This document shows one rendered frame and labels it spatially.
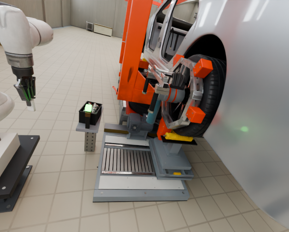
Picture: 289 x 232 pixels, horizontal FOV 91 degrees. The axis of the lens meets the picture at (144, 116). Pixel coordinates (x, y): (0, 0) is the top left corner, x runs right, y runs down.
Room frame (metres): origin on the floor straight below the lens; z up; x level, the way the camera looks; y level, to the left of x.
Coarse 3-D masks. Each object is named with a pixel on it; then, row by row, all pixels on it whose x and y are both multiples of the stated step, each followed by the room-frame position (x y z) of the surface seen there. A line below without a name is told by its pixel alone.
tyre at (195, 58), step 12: (192, 60) 1.22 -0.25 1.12; (216, 60) 1.11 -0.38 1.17; (216, 72) 0.97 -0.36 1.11; (204, 84) 0.96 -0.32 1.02; (216, 84) 0.91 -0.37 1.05; (204, 96) 0.90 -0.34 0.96; (216, 96) 0.88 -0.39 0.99; (204, 108) 0.85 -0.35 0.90; (216, 108) 0.86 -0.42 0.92; (204, 120) 0.85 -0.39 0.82; (180, 132) 0.98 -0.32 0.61; (192, 132) 0.88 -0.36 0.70; (204, 132) 0.89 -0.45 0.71
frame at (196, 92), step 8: (176, 64) 1.28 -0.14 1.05; (184, 64) 1.13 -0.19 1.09; (192, 64) 1.02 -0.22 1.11; (176, 72) 1.33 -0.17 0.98; (192, 72) 0.99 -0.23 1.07; (168, 80) 1.35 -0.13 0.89; (192, 80) 0.95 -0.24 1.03; (200, 80) 0.96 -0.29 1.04; (192, 88) 0.92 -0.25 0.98; (200, 88) 0.92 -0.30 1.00; (192, 96) 0.87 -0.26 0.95; (200, 96) 0.88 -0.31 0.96; (168, 104) 1.29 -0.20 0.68; (192, 104) 0.91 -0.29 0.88; (168, 112) 1.24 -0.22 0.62; (184, 112) 0.89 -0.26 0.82; (168, 120) 1.09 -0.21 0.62; (184, 120) 0.87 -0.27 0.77; (168, 128) 1.02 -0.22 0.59; (176, 128) 1.00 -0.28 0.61
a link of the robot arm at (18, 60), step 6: (6, 54) 0.54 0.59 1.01; (12, 54) 0.54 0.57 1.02; (18, 54) 0.55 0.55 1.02; (30, 54) 0.59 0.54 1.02; (12, 60) 0.54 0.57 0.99; (18, 60) 0.54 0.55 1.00; (24, 60) 0.56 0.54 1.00; (30, 60) 0.58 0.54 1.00; (18, 66) 0.54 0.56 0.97; (24, 66) 0.56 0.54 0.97; (30, 66) 0.58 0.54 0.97
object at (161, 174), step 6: (150, 138) 1.37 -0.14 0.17; (150, 144) 1.30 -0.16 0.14; (150, 150) 1.25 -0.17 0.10; (156, 156) 1.13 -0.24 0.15; (156, 162) 1.02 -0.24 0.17; (156, 168) 0.98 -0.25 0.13; (156, 174) 0.94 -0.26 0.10; (162, 174) 0.90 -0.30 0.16; (168, 174) 0.92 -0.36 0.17; (174, 174) 0.93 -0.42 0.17; (180, 174) 0.95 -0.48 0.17; (186, 174) 0.98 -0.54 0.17; (192, 174) 1.01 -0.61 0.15
